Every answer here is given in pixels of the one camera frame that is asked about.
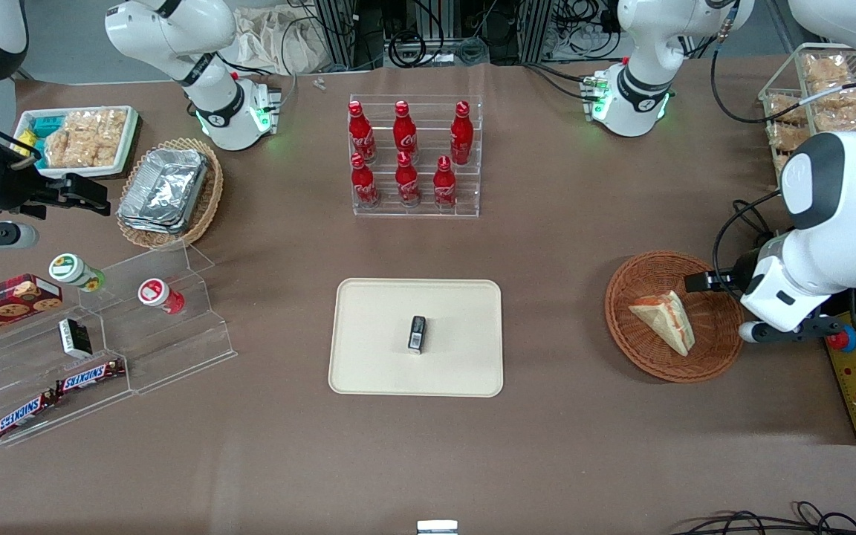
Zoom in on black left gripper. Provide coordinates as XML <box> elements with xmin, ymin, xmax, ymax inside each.
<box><xmin>685</xmin><ymin>249</ymin><xmax>765</xmax><ymax>296</ymax></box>

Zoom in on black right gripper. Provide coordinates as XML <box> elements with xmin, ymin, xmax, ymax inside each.
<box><xmin>0</xmin><ymin>159</ymin><xmax>112</xmax><ymax>221</ymax></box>

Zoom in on triangular sandwich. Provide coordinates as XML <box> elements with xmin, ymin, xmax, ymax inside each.
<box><xmin>628</xmin><ymin>290</ymin><xmax>696</xmax><ymax>358</ymax></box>

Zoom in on white rectangular snack tray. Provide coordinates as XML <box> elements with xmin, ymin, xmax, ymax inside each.
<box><xmin>13</xmin><ymin>106</ymin><xmax>140</xmax><ymax>180</ymax></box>

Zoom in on brown round wicker basket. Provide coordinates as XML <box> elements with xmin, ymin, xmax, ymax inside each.
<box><xmin>605</xmin><ymin>250</ymin><xmax>745</xmax><ymax>384</ymax></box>

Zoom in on light oval wicker basket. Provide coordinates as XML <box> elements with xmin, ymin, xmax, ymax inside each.
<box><xmin>116</xmin><ymin>137</ymin><xmax>225</xmax><ymax>250</ymax></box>

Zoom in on cream plastic tray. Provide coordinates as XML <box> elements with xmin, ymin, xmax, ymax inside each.
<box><xmin>328</xmin><ymin>278</ymin><xmax>505</xmax><ymax>398</ymax></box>

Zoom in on bagged rice crackers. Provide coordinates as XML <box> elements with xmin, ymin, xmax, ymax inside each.
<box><xmin>42</xmin><ymin>108</ymin><xmax>129</xmax><ymax>169</ymax></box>

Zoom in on stacked aluminium foil trays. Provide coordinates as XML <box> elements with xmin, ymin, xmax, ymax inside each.
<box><xmin>117</xmin><ymin>148</ymin><xmax>210</xmax><ymax>236</ymax></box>

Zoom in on green lidded cup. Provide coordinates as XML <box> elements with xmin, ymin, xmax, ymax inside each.
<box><xmin>49</xmin><ymin>253</ymin><xmax>106</xmax><ymax>293</ymax></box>

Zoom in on blue snack packet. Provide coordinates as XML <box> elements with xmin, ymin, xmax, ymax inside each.
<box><xmin>23</xmin><ymin>114</ymin><xmax>66</xmax><ymax>149</ymax></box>

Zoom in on red lidded cup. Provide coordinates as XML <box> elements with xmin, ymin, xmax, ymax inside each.
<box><xmin>137</xmin><ymin>277</ymin><xmax>187</xmax><ymax>315</ymax></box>

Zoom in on red cookie box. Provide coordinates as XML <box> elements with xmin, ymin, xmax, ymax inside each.
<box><xmin>0</xmin><ymin>273</ymin><xmax>64</xmax><ymax>345</ymax></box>

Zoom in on small black white box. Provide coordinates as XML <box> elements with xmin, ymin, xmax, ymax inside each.
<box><xmin>58</xmin><ymin>317</ymin><xmax>94</xmax><ymax>360</ymax></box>

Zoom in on clear acrylic step shelf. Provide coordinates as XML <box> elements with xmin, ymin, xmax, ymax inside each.
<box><xmin>0</xmin><ymin>241</ymin><xmax>239</xmax><ymax>449</ymax></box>

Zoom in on snickers chocolate bar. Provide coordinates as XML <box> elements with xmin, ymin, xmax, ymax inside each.
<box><xmin>0</xmin><ymin>389</ymin><xmax>59</xmax><ymax>440</ymax></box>
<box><xmin>54</xmin><ymin>358</ymin><xmax>126</xmax><ymax>395</ymax></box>

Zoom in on beige cloth bag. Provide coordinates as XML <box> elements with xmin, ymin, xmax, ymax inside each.
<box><xmin>230</xmin><ymin>4</ymin><xmax>326</xmax><ymax>76</ymax></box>

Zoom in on red cola bottle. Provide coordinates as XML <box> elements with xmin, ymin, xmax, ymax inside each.
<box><xmin>432</xmin><ymin>155</ymin><xmax>459</xmax><ymax>210</ymax></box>
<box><xmin>348</xmin><ymin>101</ymin><xmax>377</xmax><ymax>165</ymax></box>
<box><xmin>392</xmin><ymin>100</ymin><xmax>420</xmax><ymax>161</ymax></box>
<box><xmin>350</xmin><ymin>153</ymin><xmax>381</xmax><ymax>210</ymax></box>
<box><xmin>449</xmin><ymin>101</ymin><xmax>475</xmax><ymax>166</ymax></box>
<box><xmin>395</xmin><ymin>152</ymin><xmax>422</xmax><ymax>208</ymax></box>

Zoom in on clear acrylic bottle rack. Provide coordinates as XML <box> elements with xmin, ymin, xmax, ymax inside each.
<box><xmin>348</xmin><ymin>94</ymin><xmax>484</xmax><ymax>219</ymax></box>

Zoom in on black table power cable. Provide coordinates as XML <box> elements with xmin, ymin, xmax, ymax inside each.
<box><xmin>732</xmin><ymin>198</ymin><xmax>779</xmax><ymax>253</ymax></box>

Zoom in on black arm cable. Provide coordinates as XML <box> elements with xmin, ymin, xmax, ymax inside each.
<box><xmin>710</xmin><ymin>22</ymin><xmax>856</xmax><ymax>127</ymax></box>

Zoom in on white wire rack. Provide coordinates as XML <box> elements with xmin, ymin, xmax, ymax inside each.
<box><xmin>758</xmin><ymin>42</ymin><xmax>856</xmax><ymax>187</ymax></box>

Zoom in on black floor cables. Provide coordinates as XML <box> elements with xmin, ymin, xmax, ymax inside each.
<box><xmin>669</xmin><ymin>501</ymin><xmax>856</xmax><ymax>535</ymax></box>

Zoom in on aluminium frame post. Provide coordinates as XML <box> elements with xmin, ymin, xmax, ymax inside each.
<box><xmin>314</xmin><ymin>0</ymin><xmax>359</xmax><ymax>72</ymax></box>
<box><xmin>519</xmin><ymin>0</ymin><xmax>556</xmax><ymax>65</ymax></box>

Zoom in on coiled black cable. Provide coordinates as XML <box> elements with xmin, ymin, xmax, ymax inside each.
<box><xmin>386</xmin><ymin>28</ymin><xmax>430</xmax><ymax>69</ymax></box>

